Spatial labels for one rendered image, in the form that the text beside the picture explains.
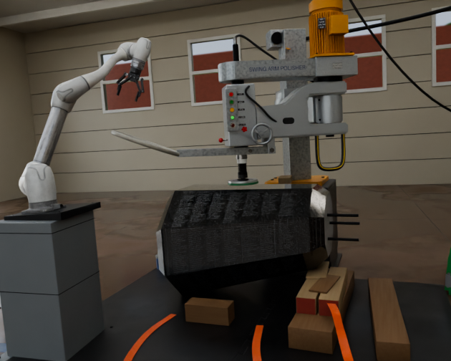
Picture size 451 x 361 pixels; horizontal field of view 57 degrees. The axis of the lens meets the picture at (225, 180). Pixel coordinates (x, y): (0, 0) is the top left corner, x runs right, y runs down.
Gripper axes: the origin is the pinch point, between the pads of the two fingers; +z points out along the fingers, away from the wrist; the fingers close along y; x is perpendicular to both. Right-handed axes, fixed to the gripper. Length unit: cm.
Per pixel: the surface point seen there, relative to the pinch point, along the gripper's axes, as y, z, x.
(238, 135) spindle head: 81, 0, 4
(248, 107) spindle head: 81, -20, 4
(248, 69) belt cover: 73, -44, 2
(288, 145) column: 117, -10, 84
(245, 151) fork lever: 89, 9, 11
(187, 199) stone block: 61, 54, 15
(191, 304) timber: 90, 114, -15
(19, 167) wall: -460, 199, 674
